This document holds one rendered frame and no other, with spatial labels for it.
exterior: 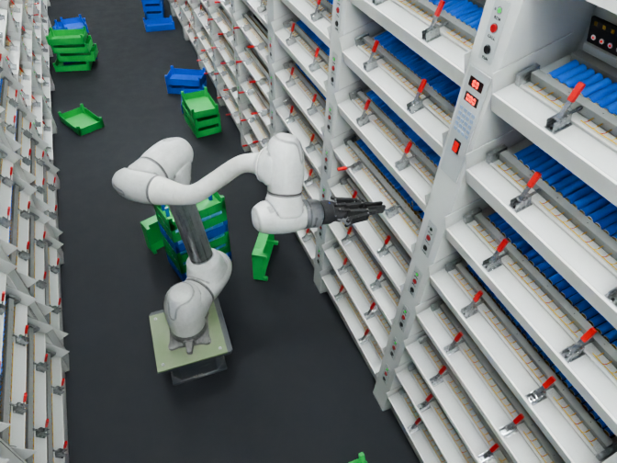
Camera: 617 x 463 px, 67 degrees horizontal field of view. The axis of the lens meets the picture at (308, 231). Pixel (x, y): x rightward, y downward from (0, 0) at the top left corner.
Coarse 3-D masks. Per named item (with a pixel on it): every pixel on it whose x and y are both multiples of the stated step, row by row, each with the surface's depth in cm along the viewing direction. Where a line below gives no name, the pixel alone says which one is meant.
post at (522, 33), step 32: (512, 0) 87; (544, 0) 87; (576, 0) 90; (480, 32) 96; (512, 32) 89; (544, 32) 92; (576, 32) 95; (480, 64) 98; (480, 128) 104; (512, 128) 108; (448, 192) 120; (416, 256) 144; (416, 320) 157; (384, 384) 195
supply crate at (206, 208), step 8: (216, 192) 238; (208, 200) 240; (216, 200) 240; (224, 200) 233; (160, 208) 235; (168, 208) 235; (200, 208) 236; (208, 208) 229; (216, 208) 232; (224, 208) 236; (160, 216) 230; (200, 216) 229; (168, 224) 222
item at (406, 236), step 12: (348, 132) 182; (336, 144) 184; (336, 156) 185; (348, 156) 180; (348, 168) 176; (360, 180) 171; (372, 180) 169; (372, 192) 165; (396, 192) 162; (384, 204) 161; (396, 204) 159; (384, 216) 158; (396, 216) 156; (396, 228) 153; (408, 228) 152; (408, 240) 149; (408, 252) 150
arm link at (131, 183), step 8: (144, 160) 158; (152, 160) 158; (128, 168) 157; (136, 168) 155; (144, 168) 155; (152, 168) 156; (160, 168) 158; (120, 176) 155; (128, 176) 153; (136, 176) 152; (144, 176) 152; (152, 176) 152; (112, 184) 159; (120, 184) 154; (128, 184) 153; (136, 184) 151; (144, 184) 151; (120, 192) 156; (128, 192) 153; (136, 192) 152; (144, 192) 151; (136, 200) 155; (144, 200) 153
